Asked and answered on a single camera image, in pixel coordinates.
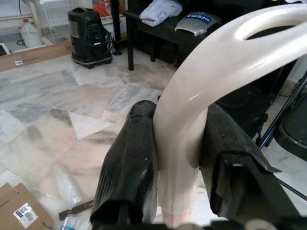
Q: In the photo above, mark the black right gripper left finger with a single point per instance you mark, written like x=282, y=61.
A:
x=127, y=167

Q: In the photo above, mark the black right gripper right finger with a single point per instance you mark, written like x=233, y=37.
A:
x=230, y=148

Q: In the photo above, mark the black bag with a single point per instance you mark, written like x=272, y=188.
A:
x=242, y=105

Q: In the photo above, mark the brown cardboard strip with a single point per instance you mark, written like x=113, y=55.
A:
x=79, y=208

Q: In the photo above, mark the black folding chair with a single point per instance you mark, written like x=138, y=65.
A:
x=295, y=134

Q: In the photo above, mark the clear plastic bottle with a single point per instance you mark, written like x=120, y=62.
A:
x=70, y=222

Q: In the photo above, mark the flat labelled cardboard box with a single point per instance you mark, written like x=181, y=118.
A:
x=14, y=198

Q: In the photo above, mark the silver robot cover panel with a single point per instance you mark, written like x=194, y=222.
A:
x=192, y=27

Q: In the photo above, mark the black wooden bench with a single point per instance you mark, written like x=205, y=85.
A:
x=156, y=31

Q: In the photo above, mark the black air purifier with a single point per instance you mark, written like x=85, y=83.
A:
x=81, y=36

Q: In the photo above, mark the long cardboard box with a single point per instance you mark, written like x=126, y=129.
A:
x=36, y=56

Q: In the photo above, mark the light blue cloth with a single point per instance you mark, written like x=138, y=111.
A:
x=158, y=13

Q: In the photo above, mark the orange plastic bag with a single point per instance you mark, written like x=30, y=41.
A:
x=103, y=8

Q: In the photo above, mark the white plastic jug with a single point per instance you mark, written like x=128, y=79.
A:
x=30, y=36

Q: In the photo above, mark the black wooden post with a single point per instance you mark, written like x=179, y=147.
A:
x=118, y=21

